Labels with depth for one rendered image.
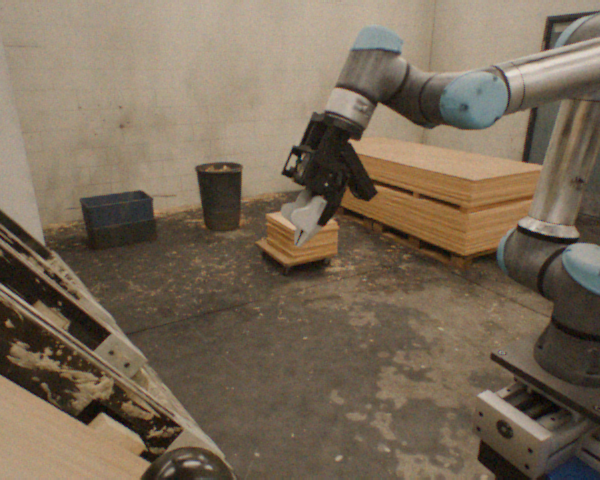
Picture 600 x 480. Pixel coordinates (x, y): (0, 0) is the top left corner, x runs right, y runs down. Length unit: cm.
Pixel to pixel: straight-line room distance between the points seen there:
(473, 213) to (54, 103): 421
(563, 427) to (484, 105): 61
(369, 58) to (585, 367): 68
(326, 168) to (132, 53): 497
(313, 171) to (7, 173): 360
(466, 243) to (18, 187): 358
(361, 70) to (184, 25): 508
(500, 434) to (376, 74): 68
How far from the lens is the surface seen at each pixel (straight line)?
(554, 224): 104
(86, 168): 561
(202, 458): 19
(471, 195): 390
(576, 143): 103
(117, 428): 71
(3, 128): 412
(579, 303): 97
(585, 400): 99
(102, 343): 115
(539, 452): 96
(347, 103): 74
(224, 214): 488
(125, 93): 559
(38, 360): 69
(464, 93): 67
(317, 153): 70
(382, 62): 76
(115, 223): 469
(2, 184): 419
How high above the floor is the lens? 158
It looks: 20 degrees down
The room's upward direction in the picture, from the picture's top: straight up
